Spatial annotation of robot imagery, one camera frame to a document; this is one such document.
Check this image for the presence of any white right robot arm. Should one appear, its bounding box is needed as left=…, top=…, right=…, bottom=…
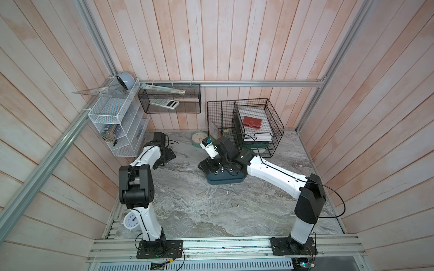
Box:
left=198, top=150, right=345, bottom=258

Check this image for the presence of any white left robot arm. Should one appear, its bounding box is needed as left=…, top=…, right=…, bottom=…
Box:
left=119, top=145, right=176, bottom=259

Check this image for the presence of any teal plastic storage box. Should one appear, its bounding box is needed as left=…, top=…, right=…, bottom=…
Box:
left=205, top=169, right=247, bottom=185

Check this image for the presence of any green round clock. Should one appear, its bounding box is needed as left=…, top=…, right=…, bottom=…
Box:
left=191, top=131, right=208, bottom=148

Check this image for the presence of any white calculator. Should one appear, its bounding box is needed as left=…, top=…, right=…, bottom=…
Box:
left=150, top=99, right=180, bottom=110

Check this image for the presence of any white alarm clock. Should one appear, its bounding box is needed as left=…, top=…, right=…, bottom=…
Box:
left=123, top=210, right=140, bottom=230

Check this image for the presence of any clear triangle ruler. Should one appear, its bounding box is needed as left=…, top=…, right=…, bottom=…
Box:
left=73, top=85, right=129, bottom=99

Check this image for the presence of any grey round speaker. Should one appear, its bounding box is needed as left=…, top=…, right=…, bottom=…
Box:
left=116, top=72, right=135, bottom=90

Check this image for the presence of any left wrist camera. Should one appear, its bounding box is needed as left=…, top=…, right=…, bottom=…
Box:
left=151, top=132, right=167, bottom=146

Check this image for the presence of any black wire desk organizer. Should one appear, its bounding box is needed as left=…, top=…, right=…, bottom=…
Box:
left=207, top=98, right=284, bottom=158

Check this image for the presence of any black wire wall basket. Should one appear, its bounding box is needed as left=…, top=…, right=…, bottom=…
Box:
left=137, top=83, right=202, bottom=114

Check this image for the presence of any white wire mesh shelf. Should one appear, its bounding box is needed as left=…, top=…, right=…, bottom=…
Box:
left=88, top=77, right=149, bottom=158

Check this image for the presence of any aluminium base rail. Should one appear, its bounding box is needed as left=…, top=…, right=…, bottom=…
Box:
left=84, top=233, right=373, bottom=271

